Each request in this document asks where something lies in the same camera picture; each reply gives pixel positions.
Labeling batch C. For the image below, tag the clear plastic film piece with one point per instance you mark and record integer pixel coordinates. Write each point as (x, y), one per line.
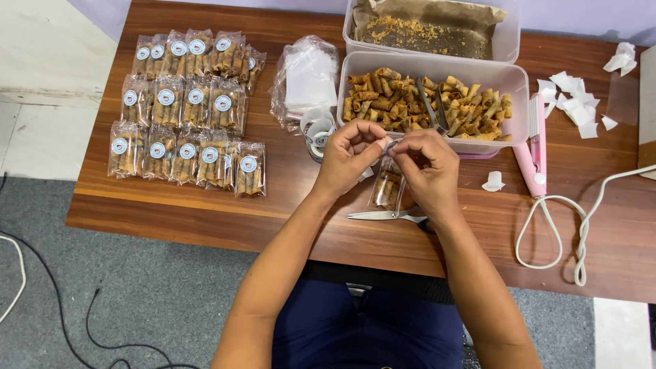
(622, 98)

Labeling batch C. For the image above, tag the round white sticker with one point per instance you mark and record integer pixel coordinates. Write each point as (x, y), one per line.
(388, 145)

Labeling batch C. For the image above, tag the beige box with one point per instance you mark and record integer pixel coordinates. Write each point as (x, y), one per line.
(648, 110)

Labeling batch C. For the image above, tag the person's dark blue trousers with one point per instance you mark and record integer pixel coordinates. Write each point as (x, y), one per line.
(358, 328)

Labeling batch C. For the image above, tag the group of labelled snack bags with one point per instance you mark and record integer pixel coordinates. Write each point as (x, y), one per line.
(188, 110)

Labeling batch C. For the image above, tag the small white paper scrap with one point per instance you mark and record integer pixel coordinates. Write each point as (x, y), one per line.
(493, 181)

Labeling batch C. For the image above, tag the brown wooden table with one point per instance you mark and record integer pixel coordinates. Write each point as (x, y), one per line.
(215, 215)

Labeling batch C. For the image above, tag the person's left hand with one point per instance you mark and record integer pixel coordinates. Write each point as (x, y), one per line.
(342, 160)

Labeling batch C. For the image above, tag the heap of fried snack rolls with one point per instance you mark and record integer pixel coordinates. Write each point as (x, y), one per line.
(399, 102)

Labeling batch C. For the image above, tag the silver scissors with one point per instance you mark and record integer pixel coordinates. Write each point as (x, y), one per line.
(392, 217)

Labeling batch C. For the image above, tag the pile of white paper scraps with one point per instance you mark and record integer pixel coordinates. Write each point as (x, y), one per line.
(571, 102)

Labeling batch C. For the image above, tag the clear container with brown paper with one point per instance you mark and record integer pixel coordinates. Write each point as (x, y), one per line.
(510, 36)

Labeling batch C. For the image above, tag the pink heat sealer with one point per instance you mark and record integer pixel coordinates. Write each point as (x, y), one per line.
(534, 148)

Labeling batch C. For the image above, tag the metal tongs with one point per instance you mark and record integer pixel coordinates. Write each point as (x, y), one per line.
(429, 105)

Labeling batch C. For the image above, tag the brown paper liner with crumbs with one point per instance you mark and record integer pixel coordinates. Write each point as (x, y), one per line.
(425, 30)

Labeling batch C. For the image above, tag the roll of round stickers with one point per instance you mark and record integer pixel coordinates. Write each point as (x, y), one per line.
(316, 132)

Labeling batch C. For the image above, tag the clear plastic container of snacks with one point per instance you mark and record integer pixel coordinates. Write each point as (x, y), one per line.
(358, 66)

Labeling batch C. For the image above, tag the crumpled white paper piece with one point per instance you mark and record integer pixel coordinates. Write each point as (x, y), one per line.
(621, 58)

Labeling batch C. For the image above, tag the clear snack bag unlabelled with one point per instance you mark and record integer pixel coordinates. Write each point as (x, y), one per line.
(388, 185)

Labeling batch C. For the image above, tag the person's right hand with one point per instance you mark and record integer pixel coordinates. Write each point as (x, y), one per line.
(431, 173)

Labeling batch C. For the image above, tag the pack of empty clear bags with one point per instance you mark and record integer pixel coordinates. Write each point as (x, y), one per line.
(306, 81)

